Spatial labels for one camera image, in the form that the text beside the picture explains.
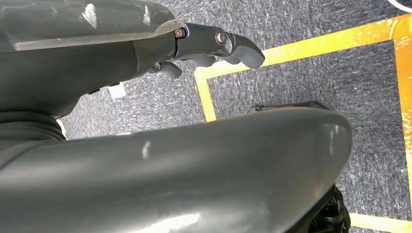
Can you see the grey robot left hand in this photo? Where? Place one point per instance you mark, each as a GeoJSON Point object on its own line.
{"type": "Point", "coordinates": [64, 54]}

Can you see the white paper tag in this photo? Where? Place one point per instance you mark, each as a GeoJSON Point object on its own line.
{"type": "Point", "coordinates": [116, 90]}

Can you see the ribbed grey left arm sleeve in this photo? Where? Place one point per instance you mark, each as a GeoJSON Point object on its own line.
{"type": "Point", "coordinates": [25, 127]}

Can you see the yellow floor tape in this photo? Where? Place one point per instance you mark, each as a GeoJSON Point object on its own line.
{"type": "Point", "coordinates": [322, 41]}

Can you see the black robot leg joint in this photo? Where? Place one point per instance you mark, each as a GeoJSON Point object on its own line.
{"type": "Point", "coordinates": [331, 215]}

